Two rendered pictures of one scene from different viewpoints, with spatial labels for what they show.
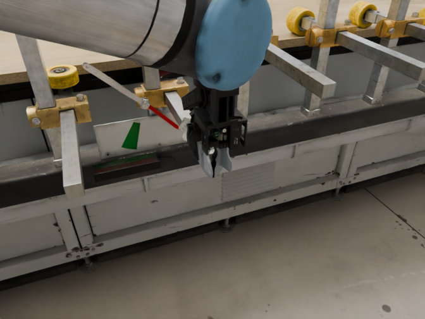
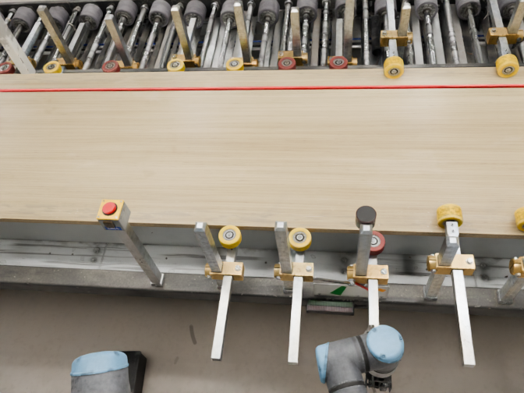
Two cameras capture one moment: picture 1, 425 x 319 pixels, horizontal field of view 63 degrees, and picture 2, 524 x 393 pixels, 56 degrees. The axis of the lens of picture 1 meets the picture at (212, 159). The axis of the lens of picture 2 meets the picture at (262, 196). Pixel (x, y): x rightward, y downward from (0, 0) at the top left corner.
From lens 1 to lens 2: 119 cm
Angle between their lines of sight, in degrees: 31
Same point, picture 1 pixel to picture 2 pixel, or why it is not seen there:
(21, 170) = (262, 286)
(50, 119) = (287, 277)
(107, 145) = (320, 291)
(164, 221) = not seen: hidden behind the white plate
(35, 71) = (284, 261)
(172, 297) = not seen: hidden behind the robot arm
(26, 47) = (282, 254)
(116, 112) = (335, 240)
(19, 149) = (260, 245)
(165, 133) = (364, 292)
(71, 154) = (295, 332)
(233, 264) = (408, 345)
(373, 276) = not seen: outside the picture
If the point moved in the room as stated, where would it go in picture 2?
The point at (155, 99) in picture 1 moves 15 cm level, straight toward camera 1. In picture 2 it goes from (361, 280) to (352, 322)
